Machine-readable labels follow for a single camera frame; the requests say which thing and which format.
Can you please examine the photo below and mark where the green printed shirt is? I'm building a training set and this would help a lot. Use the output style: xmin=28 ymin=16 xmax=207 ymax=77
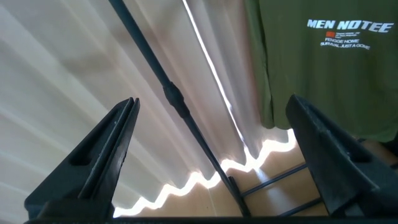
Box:
xmin=244 ymin=0 xmax=398 ymax=143

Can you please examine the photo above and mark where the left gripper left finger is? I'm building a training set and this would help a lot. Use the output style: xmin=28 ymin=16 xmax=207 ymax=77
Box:
xmin=24 ymin=97 xmax=141 ymax=218

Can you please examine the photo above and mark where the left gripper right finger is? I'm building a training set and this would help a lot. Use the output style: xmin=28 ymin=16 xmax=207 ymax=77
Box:
xmin=285 ymin=94 xmax=398 ymax=217

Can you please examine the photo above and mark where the black clothes rack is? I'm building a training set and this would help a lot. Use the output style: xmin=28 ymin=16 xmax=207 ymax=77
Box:
xmin=108 ymin=0 xmax=323 ymax=218

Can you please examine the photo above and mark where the beige curtain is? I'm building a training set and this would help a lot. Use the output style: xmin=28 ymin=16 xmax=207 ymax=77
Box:
xmin=0 ymin=0 xmax=296 ymax=218

